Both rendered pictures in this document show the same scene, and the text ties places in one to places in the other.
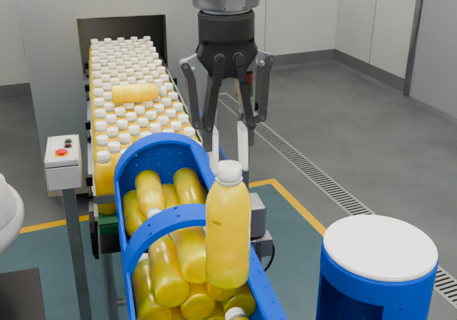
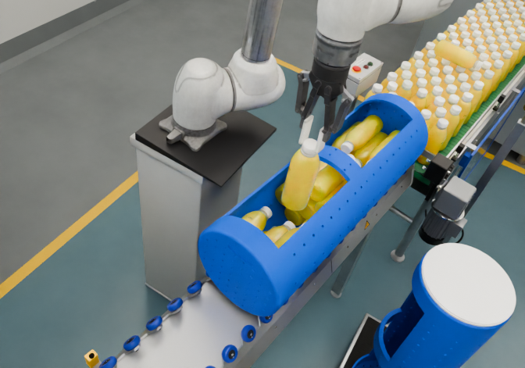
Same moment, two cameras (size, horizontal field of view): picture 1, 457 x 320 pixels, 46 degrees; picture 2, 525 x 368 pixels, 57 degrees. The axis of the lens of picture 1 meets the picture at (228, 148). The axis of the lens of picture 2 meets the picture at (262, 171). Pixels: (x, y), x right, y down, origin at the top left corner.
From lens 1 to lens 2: 0.65 m
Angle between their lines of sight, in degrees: 42
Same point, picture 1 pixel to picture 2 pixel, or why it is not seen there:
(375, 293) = (423, 301)
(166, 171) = (394, 126)
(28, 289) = (259, 135)
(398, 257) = (465, 298)
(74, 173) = (353, 87)
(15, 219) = (269, 94)
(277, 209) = not seen: outside the picture
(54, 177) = not seen: hidden behind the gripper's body
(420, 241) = (500, 307)
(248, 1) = (332, 61)
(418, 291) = (453, 327)
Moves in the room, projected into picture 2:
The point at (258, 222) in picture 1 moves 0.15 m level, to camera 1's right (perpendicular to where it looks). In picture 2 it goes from (455, 208) to (485, 234)
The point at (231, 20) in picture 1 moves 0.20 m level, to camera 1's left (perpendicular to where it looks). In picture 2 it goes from (321, 66) to (259, 18)
